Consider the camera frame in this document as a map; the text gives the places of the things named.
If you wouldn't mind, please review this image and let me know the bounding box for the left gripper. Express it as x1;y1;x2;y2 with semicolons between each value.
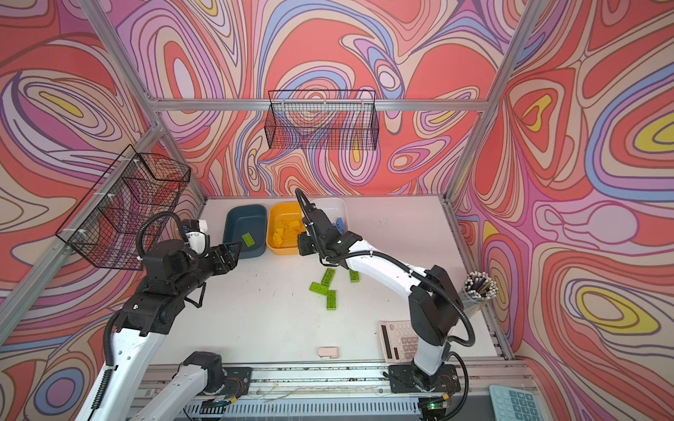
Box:
170;239;242;301

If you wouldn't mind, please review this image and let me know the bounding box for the green lego plate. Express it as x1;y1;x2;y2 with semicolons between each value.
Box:
242;233;256;247

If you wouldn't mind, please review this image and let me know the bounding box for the yellow lego brick long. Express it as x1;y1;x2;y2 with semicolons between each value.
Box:
272;233;284;248

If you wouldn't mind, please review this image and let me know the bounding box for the blue lego brick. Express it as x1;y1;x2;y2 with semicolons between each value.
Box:
335;219;346;233

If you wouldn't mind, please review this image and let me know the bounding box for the green lego brick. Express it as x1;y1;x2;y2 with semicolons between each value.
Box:
349;270;360;283
326;289;337;310
321;268;336;288

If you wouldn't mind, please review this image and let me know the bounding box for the green lego brick low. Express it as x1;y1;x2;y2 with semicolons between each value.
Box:
309;282;329;296

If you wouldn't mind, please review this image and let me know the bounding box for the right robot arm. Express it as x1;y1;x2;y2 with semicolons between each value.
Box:
295;188;476;392

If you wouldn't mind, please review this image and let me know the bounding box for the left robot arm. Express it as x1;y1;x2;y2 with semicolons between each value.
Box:
77;210;243;420

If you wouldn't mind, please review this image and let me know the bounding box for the yellow plastic bin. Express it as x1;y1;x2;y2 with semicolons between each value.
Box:
266;202;305;256

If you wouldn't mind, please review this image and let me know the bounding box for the white plastic bin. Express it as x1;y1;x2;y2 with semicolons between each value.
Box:
312;198;349;231

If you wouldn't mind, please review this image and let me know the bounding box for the dark teal plastic bin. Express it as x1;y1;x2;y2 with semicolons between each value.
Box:
222;205;267;259

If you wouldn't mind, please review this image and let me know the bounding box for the green lego brick bottom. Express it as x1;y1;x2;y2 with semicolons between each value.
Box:
326;289;337;310

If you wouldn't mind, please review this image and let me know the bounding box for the pink eraser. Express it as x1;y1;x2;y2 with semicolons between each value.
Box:
317;347;340;359

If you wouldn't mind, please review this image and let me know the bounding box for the pink calculator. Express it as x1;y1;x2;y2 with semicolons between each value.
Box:
377;320;419;364

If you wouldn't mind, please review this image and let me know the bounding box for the cup of pencils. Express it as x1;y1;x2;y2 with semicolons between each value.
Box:
460;271;500;310

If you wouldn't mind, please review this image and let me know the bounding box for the teal calculator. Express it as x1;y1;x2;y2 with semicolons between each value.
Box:
489;385;544;421

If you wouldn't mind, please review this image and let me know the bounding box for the back wire basket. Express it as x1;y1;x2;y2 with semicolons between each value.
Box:
264;89;379;151

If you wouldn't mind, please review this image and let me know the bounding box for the wire basket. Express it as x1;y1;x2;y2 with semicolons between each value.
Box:
55;147;191;271
264;89;379;151

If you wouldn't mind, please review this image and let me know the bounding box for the left wire basket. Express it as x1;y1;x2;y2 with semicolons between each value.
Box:
55;147;191;271

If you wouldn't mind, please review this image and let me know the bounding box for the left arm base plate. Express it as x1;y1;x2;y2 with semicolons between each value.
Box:
203;367;253;398

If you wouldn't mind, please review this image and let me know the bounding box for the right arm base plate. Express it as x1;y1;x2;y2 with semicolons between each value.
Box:
386;363;462;396

